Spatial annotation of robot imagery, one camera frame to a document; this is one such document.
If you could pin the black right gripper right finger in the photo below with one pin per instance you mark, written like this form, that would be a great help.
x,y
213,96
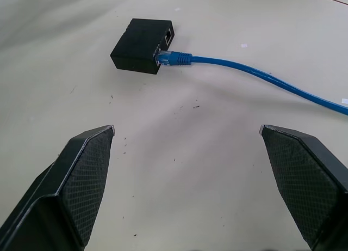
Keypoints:
x,y
304,185

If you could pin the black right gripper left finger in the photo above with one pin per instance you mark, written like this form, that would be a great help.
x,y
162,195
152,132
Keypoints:
x,y
68,185

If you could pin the black network splitter box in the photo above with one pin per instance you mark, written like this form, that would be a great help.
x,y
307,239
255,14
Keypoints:
x,y
141,45

